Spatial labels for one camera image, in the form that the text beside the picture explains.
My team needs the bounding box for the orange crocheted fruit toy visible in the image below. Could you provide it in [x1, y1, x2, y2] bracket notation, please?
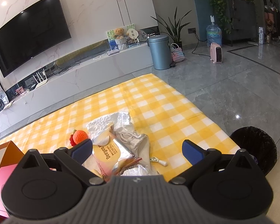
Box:
[70, 130, 89, 147]

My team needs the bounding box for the blue water jug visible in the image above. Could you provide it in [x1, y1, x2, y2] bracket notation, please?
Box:
[206, 15, 222, 47]

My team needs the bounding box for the tall green floor plant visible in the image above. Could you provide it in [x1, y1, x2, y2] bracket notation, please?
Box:
[151, 7, 192, 46]

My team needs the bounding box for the white wifi router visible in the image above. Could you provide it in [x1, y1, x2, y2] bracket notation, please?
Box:
[33, 70, 48, 88]

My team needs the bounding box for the dark cabinet with vines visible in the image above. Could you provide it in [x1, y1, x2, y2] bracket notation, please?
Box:
[223, 0, 257, 46]

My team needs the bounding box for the red box lid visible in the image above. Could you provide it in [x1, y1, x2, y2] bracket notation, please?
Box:
[0, 164, 17, 218]

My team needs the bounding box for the pastel woven handbag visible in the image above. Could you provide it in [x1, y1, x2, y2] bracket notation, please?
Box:
[170, 43, 185, 63]

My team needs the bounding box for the pink space heater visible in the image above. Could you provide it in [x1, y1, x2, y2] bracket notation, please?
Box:
[210, 43, 223, 64]

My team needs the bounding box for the black wall television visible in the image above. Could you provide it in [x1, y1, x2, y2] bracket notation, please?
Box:
[0, 0, 71, 77]

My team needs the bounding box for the white marble TV console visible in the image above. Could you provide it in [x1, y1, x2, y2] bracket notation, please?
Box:
[0, 43, 153, 133]

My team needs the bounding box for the clear plastic packaging bag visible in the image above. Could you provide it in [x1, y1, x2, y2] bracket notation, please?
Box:
[83, 112, 158, 181]

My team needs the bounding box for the blue-grey cylindrical trash bin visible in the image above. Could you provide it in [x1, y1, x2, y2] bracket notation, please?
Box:
[148, 34, 172, 70]

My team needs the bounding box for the yellow white checkered cloth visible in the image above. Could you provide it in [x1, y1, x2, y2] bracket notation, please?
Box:
[1, 74, 238, 180]

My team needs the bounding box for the orange cardboard box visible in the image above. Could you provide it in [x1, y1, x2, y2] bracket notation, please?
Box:
[0, 141, 25, 201]

